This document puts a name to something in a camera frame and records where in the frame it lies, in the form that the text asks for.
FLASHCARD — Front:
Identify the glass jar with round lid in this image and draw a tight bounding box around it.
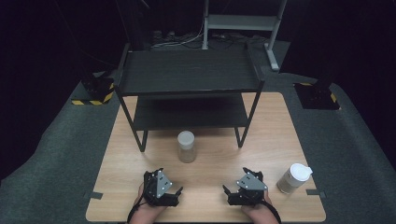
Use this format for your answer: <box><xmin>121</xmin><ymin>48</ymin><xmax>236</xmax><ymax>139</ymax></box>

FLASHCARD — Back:
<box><xmin>177</xmin><ymin>130</ymin><xmax>198</xmax><ymax>164</ymax></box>

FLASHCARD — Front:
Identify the person's right hand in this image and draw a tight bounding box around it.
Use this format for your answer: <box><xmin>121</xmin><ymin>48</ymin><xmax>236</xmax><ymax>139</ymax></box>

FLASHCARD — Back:
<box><xmin>241</xmin><ymin>190</ymin><xmax>280</xmax><ymax>224</ymax></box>

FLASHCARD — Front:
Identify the black power strip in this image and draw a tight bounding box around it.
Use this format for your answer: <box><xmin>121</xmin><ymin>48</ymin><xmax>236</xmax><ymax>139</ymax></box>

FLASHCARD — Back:
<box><xmin>151</xmin><ymin>30</ymin><xmax>177</xmax><ymax>45</ymax></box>

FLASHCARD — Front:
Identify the person's left hand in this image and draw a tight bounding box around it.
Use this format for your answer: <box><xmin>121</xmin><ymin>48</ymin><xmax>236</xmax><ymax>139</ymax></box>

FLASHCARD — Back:
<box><xmin>128</xmin><ymin>183</ymin><xmax>167</xmax><ymax>224</ymax></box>

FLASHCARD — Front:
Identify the grey tape piece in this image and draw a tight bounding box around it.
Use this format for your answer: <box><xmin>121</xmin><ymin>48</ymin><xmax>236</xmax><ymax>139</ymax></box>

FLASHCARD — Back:
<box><xmin>305</xmin><ymin>189</ymin><xmax>328</xmax><ymax>200</ymax></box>
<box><xmin>83</xmin><ymin>190</ymin><xmax>104</xmax><ymax>201</ymax></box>

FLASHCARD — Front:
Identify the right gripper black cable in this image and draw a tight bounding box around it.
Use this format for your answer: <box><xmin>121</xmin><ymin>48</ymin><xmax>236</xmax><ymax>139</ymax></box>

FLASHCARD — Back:
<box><xmin>261</xmin><ymin>199</ymin><xmax>283</xmax><ymax>224</ymax></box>

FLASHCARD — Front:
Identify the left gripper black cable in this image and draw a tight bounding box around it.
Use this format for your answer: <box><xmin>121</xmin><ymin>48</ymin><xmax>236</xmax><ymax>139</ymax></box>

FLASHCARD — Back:
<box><xmin>126</xmin><ymin>192</ymin><xmax>148</xmax><ymax>224</ymax></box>

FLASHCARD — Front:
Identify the black base with striped tape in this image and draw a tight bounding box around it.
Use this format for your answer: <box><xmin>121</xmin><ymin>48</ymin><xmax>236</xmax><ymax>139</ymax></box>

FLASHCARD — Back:
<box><xmin>293</xmin><ymin>74</ymin><xmax>341</xmax><ymax>110</ymax></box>
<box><xmin>71</xmin><ymin>73</ymin><xmax>116</xmax><ymax>106</ymax></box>

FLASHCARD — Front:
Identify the glass jar with spout lid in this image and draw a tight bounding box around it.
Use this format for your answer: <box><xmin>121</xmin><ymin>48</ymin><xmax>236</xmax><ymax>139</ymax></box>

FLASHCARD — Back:
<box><xmin>276</xmin><ymin>162</ymin><xmax>314</xmax><ymax>195</ymax></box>

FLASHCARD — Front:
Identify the white cable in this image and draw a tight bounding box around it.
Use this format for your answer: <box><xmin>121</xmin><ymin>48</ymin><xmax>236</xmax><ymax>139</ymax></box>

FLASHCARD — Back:
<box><xmin>151</xmin><ymin>18</ymin><xmax>205</xmax><ymax>49</ymax></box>

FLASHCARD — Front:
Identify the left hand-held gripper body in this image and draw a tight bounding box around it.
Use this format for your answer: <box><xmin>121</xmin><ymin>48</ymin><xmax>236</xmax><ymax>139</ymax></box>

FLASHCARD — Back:
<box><xmin>143</xmin><ymin>168</ymin><xmax>180</xmax><ymax>208</ymax></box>

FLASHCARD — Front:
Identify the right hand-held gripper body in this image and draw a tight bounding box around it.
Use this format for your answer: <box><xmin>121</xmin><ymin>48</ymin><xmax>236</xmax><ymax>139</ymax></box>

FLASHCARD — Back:
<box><xmin>227</xmin><ymin>173</ymin><xmax>269</xmax><ymax>207</ymax></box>

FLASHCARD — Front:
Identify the grey metal stand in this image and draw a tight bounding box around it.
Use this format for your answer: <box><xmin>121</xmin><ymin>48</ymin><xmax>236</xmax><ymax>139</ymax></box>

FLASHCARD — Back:
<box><xmin>201</xmin><ymin>0</ymin><xmax>289</xmax><ymax>72</ymax></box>

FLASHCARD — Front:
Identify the black two-tier shelf rack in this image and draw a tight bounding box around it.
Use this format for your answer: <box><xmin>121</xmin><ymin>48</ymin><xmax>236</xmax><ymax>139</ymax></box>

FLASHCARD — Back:
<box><xmin>114</xmin><ymin>41</ymin><xmax>266</xmax><ymax>153</ymax></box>

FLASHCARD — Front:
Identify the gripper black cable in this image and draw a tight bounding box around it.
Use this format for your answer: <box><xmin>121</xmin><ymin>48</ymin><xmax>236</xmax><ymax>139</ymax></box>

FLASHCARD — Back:
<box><xmin>126</xmin><ymin>192</ymin><xmax>148</xmax><ymax>224</ymax></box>
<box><xmin>261</xmin><ymin>199</ymin><xmax>283</xmax><ymax>224</ymax></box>

